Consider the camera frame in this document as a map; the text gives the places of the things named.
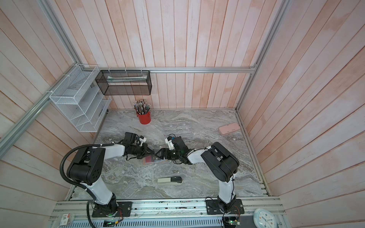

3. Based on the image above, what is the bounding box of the white wire mesh shelf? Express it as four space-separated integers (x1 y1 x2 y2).
50 64 112 133

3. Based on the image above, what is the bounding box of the pink pencil case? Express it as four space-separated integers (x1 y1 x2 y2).
218 123 240 135

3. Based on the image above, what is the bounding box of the red pencil cup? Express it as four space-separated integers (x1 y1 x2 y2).
136 111 151 125

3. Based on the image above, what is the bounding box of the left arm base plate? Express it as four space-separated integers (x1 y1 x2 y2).
92 201 133 218

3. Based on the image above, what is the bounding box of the bundle of pencils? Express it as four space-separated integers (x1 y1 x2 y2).
133 99 150 115

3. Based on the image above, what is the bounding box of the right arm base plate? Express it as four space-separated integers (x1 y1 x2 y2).
205 198 245 215

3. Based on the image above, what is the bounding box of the clear acrylic tiered organizer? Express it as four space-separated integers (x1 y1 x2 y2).
163 121 193 137

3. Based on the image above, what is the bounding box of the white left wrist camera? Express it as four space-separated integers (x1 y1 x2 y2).
136 136 146 146

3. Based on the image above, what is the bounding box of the small white label box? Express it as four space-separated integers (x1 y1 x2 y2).
59 213 75 227

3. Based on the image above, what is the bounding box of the beige black stapler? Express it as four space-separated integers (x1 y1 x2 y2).
157 176 183 185

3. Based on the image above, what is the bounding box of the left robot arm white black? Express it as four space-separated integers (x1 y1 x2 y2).
60 133 154 216

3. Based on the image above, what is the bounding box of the white wall clock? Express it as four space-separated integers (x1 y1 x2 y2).
253 208 278 228

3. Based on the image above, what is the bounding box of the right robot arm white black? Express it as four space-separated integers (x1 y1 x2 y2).
154 136 240 213

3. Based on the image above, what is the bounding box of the black mesh wall basket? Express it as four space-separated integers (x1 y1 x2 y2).
96 69 152 96

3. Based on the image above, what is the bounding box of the aluminium front rail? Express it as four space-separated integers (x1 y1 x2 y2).
49 197 291 228

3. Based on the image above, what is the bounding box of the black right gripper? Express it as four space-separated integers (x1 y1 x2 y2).
155 148 183 160

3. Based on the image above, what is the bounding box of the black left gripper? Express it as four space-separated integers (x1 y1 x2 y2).
131 142 155 159

